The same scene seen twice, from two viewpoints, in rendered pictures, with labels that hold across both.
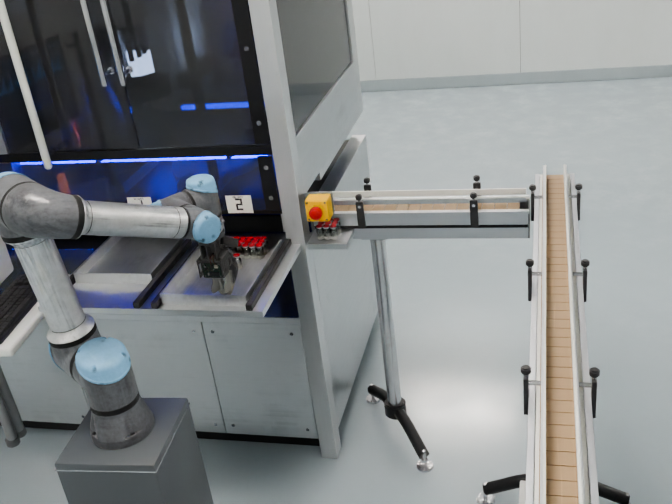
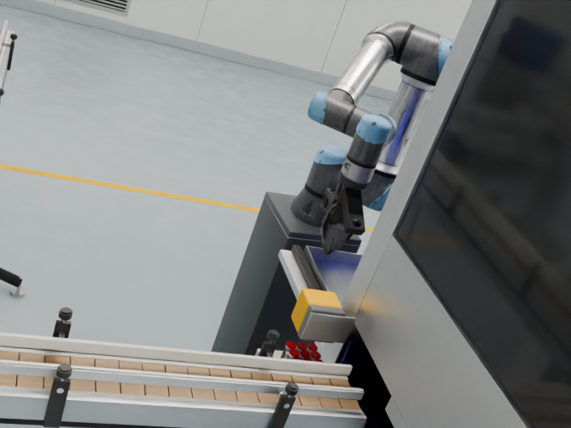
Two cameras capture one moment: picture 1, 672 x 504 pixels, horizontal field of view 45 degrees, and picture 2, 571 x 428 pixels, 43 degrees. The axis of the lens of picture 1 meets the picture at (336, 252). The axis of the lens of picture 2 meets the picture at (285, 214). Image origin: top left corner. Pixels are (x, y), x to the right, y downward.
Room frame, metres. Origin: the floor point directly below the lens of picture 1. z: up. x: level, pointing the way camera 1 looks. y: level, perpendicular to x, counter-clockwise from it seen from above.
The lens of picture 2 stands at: (3.13, -0.81, 1.72)
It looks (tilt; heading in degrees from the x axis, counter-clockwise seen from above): 25 degrees down; 140
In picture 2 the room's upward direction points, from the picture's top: 20 degrees clockwise
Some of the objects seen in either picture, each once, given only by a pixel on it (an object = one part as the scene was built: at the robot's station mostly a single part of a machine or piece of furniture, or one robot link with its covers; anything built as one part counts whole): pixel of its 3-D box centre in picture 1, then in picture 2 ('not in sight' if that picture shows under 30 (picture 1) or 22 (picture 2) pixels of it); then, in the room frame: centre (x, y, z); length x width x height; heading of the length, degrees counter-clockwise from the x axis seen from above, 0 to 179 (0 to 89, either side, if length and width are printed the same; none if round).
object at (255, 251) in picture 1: (236, 251); not in sight; (2.25, 0.31, 0.90); 0.18 x 0.02 x 0.05; 73
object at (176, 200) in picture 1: (174, 213); (372, 129); (1.88, 0.39, 1.21); 0.11 x 0.11 x 0.08; 38
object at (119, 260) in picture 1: (137, 252); not in sight; (2.35, 0.63, 0.90); 0.34 x 0.26 x 0.04; 164
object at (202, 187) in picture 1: (202, 197); (370, 140); (1.96, 0.32, 1.21); 0.09 x 0.08 x 0.11; 128
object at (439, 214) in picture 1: (419, 208); (168, 385); (2.36, -0.28, 0.92); 0.69 x 0.15 x 0.16; 74
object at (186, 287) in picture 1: (224, 270); (371, 298); (2.15, 0.34, 0.90); 0.34 x 0.26 x 0.04; 163
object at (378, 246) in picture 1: (387, 328); not in sight; (2.40, -0.14, 0.46); 0.09 x 0.09 x 0.77; 74
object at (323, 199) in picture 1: (319, 206); (317, 314); (2.30, 0.03, 1.00); 0.08 x 0.07 x 0.07; 164
